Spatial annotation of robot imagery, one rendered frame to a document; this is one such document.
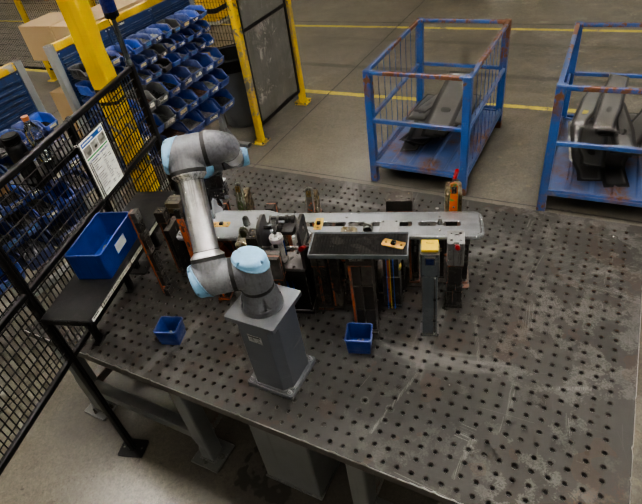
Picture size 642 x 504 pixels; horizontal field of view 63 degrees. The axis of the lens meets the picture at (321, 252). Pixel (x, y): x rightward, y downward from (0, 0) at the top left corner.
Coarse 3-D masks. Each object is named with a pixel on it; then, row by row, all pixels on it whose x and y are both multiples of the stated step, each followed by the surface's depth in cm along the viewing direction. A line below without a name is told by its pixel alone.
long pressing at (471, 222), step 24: (216, 216) 248; (240, 216) 246; (312, 216) 238; (336, 216) 236; (360, 216) 233; (384, 216) 231; (408, 216) 229; (432, 216) 226; (456, 216) 224; (480, 216) 222
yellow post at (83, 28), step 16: (64, 0) 229; (80, 0) 232; (64, 16) 234; (80, 16) 233; (80, 32) 238; (96, 32) 243; (80, 48) 243; (96, 48) 243; (96, 64) 247; (96, 80) 253; (112, 96) 257; (128, 128) 269; (128, 144) 274; (128, 160) 281; (144, 160) 284; (144, 176) 286
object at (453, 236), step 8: (448, 232) 207; (456, 232) 206; (464, 232) 206; (448, 240) 203; (456, 240) 203; (464, 240) 202; (448, 248) 204; (464, 248) 203; (448, 256) 206; (456, 256) 205; (448, 264) 209; (456, 264) 208; (448, 272) 213; (456, 272) 212; (448, 280) 216; (456, 280) 215; (448, 288) 218; (456, 288) 217; (448, 296) 221; (456, 296) 220; (448, 304) 224; (456, 304) 223
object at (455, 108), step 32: (416, 32) 458; (416, 64) 473; (448, 64) 465; (480, 64) 359; (416, 96) 489; (448, 96) 426; (480, 96) 386; (416, 128) 437; (448, 128) 375; (480, 128) 449; (384, 160) 429; (416, 160) 423; (448, 160) 416
